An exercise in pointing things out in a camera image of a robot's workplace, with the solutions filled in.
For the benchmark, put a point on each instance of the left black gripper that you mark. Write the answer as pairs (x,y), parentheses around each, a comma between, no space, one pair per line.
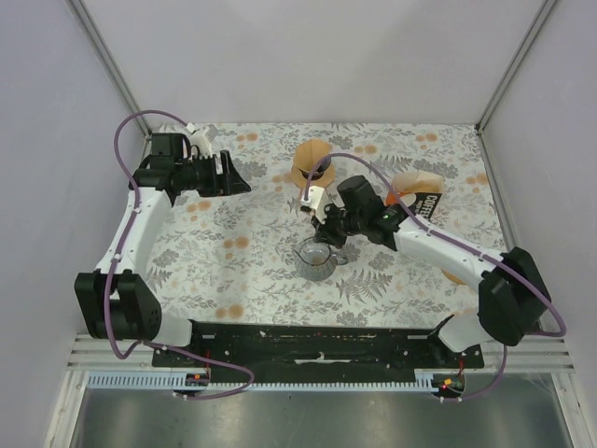
(229,182)

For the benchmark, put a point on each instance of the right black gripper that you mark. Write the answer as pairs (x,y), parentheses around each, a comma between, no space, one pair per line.
(325,232)

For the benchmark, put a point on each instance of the orange coffee filter box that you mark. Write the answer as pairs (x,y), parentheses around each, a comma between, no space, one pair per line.
(420,191)

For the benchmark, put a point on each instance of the grey glass carafe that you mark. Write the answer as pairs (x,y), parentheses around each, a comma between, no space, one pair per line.
(316,261)

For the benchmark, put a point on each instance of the wooden ring dripper stand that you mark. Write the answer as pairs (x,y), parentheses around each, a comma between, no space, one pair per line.
(299,181)

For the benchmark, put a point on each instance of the brown paper coffee filter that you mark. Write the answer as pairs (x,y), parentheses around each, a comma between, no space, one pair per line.
(308,154)

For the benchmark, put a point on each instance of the blue glass dripper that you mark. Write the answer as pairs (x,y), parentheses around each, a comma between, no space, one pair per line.
(319,172)

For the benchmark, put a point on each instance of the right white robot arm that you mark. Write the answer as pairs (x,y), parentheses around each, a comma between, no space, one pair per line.
(512,295)

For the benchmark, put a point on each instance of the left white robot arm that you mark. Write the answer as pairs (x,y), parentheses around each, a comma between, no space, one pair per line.
(114,298)

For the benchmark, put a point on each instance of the floral tablecloth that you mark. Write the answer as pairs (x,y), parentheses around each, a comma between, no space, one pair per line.
(232,259)

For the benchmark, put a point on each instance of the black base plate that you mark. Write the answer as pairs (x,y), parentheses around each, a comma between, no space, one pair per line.
(323,353)

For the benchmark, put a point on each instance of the white cable duct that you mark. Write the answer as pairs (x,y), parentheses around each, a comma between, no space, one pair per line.
(196,382)

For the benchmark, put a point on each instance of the aluminium frame rail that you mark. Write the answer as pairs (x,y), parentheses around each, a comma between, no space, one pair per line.
(90,354)

